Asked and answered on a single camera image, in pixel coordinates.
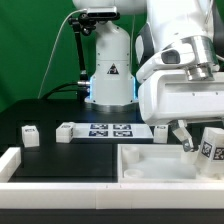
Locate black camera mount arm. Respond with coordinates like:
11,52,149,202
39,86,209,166
68,13,96,81

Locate white tag base sheet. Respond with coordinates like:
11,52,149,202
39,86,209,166
73,123,153,139

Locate black camera on mount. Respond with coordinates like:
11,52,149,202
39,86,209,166
86,6,119,20

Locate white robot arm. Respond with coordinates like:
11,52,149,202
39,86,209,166
72,0,224,151

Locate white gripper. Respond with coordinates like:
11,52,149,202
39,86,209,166
138,70,224,152

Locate white camera cable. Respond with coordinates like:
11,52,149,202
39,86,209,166
37,8,88,100

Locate white square tabletop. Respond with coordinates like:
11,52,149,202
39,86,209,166
117,144,224,183

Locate black base cables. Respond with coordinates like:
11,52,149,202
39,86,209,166
40,79,92,100

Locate white U-shaped fence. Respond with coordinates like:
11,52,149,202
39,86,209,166
0,147,224,209

